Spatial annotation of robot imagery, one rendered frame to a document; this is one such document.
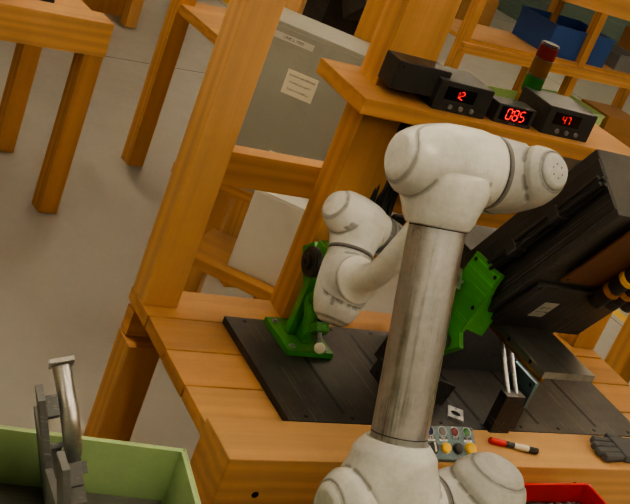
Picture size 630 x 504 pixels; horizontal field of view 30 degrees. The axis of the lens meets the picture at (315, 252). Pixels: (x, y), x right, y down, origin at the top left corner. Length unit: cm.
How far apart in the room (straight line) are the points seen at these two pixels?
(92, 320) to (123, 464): 232
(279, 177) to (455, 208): 99
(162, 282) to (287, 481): 63
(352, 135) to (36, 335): 186
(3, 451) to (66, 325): 228
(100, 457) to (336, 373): 80
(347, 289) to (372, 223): 17
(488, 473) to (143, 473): 64
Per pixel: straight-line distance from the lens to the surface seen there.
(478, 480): 207
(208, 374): 263
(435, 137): 193
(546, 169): 201
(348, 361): 287
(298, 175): 288
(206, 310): 289
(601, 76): 883
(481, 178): 196
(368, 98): 262
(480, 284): 275
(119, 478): 222
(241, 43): 257
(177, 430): 403
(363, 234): 249
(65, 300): 457
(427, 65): 273
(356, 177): 285
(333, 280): 244
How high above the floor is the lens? 218
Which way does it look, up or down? 22 degrees down
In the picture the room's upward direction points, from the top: 22 degrees clockwise
